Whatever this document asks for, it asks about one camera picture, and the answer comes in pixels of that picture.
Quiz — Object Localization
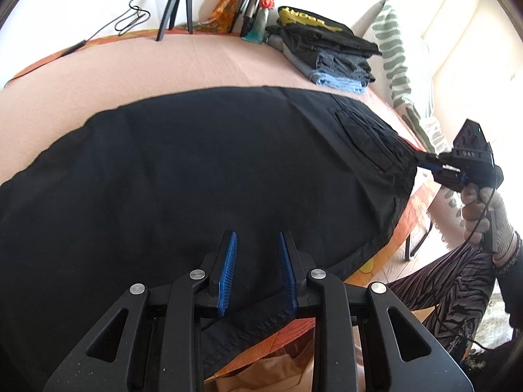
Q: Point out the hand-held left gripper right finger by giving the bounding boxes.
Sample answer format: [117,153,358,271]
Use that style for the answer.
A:
[278,231,477,392]

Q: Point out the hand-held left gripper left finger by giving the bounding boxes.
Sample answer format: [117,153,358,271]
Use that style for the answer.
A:
[43,231,238,392]

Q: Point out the black pants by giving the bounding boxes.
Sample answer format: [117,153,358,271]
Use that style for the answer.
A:
[0,86,419,380]

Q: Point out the person's right forearm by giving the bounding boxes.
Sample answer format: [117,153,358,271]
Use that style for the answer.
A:
[492,233,523,340]

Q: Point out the dark grey folded pants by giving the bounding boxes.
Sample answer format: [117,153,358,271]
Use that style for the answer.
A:
[312,49,377,85]

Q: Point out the person's right hand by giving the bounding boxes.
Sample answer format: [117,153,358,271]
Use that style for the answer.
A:
[461,183,522,263]

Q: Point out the orange floral bedsheet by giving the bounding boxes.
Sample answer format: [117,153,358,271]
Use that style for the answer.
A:
[8,16,444,381]

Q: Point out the green striped white pillow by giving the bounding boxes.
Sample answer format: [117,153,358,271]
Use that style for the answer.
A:
[351,0,464,213]

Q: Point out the blue folded jeans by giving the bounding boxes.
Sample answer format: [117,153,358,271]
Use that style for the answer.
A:
[308,70,369,97]

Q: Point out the person's zebra striped leg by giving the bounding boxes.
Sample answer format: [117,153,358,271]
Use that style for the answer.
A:
[386,247,498,361]

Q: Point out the grey folded garment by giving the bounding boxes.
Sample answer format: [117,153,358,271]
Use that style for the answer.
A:
[265,24,321,81]

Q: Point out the peach blanket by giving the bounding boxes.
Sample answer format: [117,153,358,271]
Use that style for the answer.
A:
[0,35,426,197]

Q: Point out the teal cloth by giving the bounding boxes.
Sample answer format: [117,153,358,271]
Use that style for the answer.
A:
[241,8,271,45]

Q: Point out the folded grey tripod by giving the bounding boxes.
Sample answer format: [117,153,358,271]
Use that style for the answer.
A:
[231,0,271,38]

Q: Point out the orange patterned scarf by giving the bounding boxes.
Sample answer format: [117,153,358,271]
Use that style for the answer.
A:
[210,0,283,34]

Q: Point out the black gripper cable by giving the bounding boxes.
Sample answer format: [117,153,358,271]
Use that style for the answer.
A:
[431,171,506,352]

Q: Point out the black metal frame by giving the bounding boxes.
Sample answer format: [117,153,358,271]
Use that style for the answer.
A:
[404,211,434,263]

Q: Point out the black ring light cable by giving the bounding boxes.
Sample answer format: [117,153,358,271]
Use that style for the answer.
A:
[3,0,162,89]

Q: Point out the ring light with black tripod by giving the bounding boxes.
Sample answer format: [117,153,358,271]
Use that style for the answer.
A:
[156,0,195,42]

